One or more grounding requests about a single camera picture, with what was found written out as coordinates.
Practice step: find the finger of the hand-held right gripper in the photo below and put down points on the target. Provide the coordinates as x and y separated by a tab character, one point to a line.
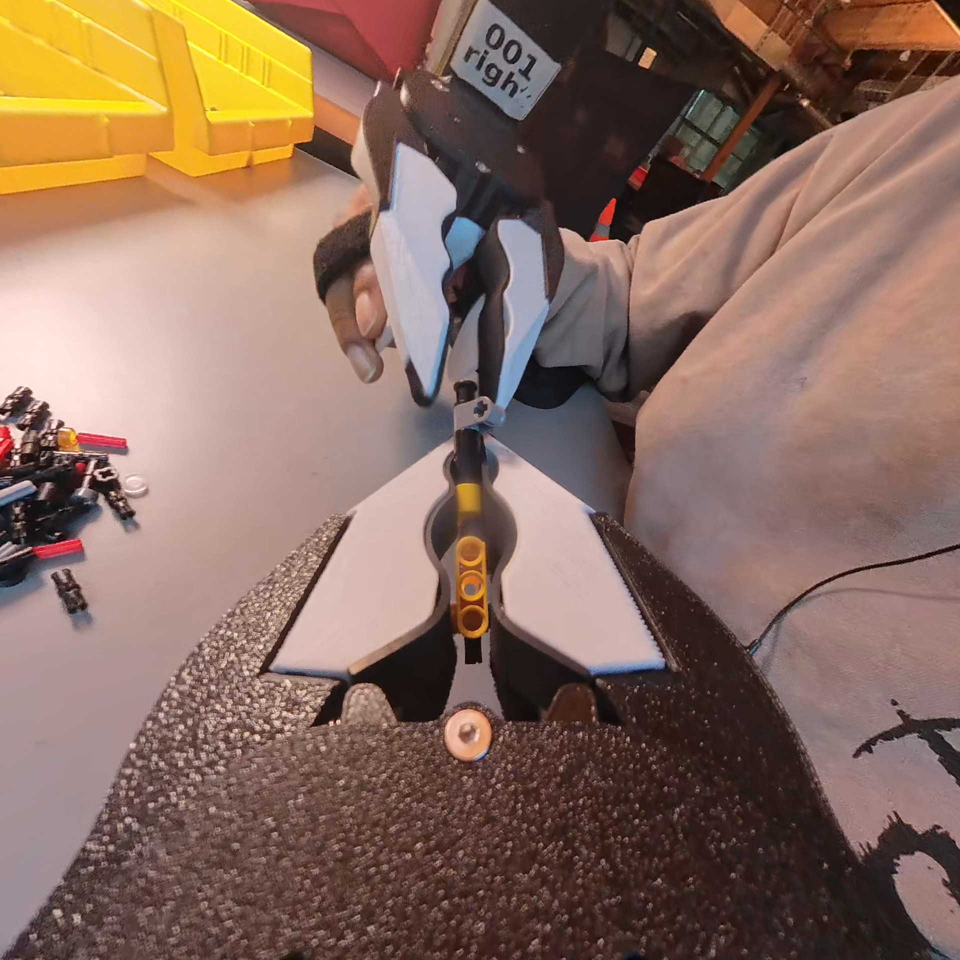
525	300
412	262

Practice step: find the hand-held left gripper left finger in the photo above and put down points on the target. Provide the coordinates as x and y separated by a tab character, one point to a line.
360	592

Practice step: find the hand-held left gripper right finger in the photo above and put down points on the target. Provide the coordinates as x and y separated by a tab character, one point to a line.
577	592

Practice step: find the yellow beam assembly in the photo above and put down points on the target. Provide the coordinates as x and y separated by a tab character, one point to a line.
471	585

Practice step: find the small grey connector assembly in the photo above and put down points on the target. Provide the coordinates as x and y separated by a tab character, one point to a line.
480	409

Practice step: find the pile of small building pieces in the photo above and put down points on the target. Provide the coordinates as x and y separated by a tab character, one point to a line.
45	487

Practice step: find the yellow storage bin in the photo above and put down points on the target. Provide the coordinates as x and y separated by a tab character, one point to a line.
240	112
75	135

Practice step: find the person's right forearm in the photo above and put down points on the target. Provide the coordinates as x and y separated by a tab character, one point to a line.
712	262

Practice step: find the person's right hand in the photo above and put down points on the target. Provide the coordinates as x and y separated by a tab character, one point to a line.
364	322

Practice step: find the black office chair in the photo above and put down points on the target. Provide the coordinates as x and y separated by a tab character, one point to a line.
615	150

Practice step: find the adjacent grey table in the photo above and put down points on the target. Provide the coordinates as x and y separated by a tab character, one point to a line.
337	97

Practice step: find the red bag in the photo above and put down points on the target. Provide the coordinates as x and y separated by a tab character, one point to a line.
360	30

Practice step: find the clear round stud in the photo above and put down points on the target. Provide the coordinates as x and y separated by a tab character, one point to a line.
136	485

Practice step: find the person's beige sweatshirt torso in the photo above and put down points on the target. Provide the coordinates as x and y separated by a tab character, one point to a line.
825	562

